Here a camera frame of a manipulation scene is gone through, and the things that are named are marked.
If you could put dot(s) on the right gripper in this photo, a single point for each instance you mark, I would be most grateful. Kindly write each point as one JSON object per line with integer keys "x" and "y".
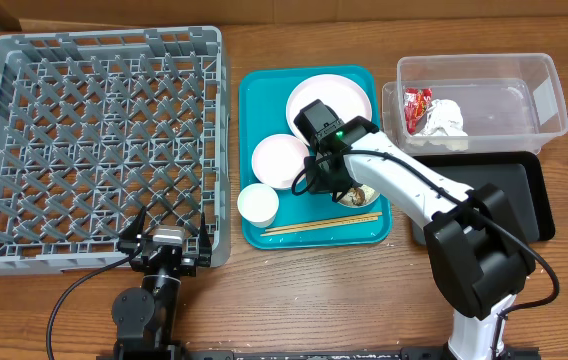
{"x": 321, "y": 182}

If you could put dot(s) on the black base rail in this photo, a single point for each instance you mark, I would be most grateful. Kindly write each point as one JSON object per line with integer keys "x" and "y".
{"x": 407, "y": 353}

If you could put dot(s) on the food leftover brown chunk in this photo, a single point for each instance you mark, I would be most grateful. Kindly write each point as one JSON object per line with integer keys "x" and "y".
{"x": 355, "y": 197}

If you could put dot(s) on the black tray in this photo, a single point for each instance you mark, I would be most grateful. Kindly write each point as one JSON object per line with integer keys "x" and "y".
{"x": 518, "y": 174}

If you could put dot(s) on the grey dishwasher rack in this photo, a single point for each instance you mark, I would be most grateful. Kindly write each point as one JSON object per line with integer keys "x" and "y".
{"x": 95, "y": 126}

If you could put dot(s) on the red snack wrapper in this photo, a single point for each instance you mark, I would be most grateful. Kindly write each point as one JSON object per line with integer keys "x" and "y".
{"x": 416, "y": 103}

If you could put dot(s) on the large white plate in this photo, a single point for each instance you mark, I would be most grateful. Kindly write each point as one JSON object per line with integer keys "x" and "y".
{"x": 345, "y": 97}

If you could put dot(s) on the clear plastic bin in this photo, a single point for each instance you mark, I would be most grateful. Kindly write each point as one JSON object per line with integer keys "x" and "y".
{"x": 507, "y": 102}

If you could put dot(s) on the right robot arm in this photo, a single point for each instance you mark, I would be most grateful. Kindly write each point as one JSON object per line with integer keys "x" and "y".
{"x": 477, "y": 257}

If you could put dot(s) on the grey-green bowl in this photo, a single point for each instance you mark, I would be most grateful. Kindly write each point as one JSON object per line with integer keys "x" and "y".
{"x": 371, "y": 196}

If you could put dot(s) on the white shallow bowl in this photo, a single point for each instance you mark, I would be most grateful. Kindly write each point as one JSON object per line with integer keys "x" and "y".
{"x": 278, "y": 159}

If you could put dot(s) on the white napkin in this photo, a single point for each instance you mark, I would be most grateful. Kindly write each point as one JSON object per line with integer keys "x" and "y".
{"x": 443, "y": 119}

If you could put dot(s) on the teal serving tray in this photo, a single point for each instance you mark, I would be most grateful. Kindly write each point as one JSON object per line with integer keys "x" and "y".
{"x": 263, "y": 96}

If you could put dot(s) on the wooden chopstick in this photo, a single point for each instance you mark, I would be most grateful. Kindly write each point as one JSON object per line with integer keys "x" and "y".
{"x": 321, "y": 227}
{"x": 324, "y": 222}

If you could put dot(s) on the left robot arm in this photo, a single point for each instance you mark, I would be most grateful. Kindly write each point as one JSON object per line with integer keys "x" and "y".
{"x": 144, "y": 315}

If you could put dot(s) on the small white cup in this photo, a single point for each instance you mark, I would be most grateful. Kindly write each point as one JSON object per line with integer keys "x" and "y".
{"x": 258, "y": 204}

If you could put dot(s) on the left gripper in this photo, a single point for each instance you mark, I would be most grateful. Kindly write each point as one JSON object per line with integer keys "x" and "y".
{"x": 130, "y": 241}

